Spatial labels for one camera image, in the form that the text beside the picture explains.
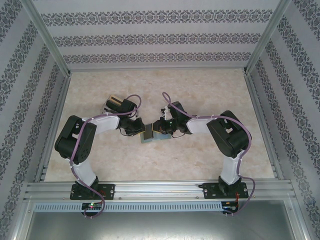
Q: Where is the dark credit card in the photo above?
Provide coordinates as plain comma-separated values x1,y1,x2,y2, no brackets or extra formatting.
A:
144,123,154,140

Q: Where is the green card holder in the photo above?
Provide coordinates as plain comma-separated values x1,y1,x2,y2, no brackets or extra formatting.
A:
139,129,173,145

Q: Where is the wide aluminium extrusion beam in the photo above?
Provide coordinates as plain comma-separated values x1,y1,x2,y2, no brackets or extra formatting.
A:
23,181,298,202

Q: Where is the grey metal panel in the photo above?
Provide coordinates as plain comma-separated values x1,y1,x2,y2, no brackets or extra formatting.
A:
9,197,311,240

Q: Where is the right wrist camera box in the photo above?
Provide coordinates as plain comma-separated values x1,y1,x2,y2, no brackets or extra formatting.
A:
160,106,171,120

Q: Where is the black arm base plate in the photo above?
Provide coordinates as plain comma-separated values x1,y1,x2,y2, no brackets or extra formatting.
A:
202,182,250,200
70,183,116,201

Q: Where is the aluminium table edge rail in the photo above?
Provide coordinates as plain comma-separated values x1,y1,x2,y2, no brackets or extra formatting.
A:
33,74,73,183
243,72,285,181

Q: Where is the slotted grey cable duct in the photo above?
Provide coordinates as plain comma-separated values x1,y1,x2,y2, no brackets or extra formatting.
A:
33,201,224,213

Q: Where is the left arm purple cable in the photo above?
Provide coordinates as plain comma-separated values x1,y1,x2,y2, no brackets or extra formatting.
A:
69,94,143,220

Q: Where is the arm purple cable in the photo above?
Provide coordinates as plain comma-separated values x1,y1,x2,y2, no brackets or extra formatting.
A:
69,94,143,220
162,91,256,218

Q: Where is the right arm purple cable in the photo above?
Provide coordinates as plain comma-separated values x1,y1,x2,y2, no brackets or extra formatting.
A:
162,91,256,218

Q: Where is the aluminium frame post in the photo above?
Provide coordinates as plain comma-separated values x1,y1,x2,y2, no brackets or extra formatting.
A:
242,0,293,76
23,0,73,77

